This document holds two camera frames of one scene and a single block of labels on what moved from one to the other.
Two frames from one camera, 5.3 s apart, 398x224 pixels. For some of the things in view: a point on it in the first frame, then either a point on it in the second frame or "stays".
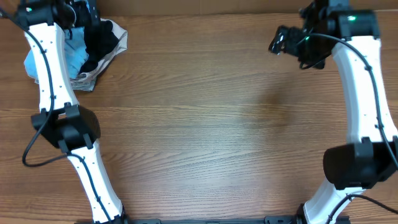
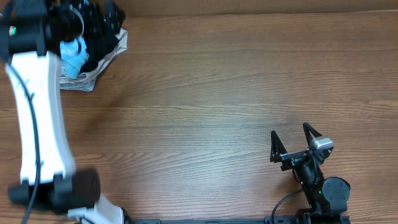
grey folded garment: (83, 84) stays
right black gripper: (286, 39) → (296, 156)
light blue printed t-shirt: (76, 50) stays
